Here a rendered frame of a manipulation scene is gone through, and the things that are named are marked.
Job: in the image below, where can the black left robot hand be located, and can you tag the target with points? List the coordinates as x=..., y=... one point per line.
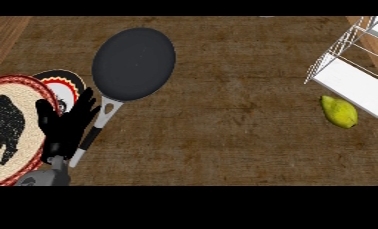
x=64, y=129

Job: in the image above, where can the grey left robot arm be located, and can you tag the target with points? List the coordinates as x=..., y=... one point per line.
x=46, y=175

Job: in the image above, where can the round woven placemat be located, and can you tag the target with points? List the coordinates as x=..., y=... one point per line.
x=20, y=129

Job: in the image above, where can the black and white patterned plate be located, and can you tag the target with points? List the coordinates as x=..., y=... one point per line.
x=64, y=89

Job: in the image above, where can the black frying pan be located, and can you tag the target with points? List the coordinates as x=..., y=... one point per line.
x=133, y=64

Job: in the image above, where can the yellow-green lemon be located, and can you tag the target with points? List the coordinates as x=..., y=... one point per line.
x=340, y=111

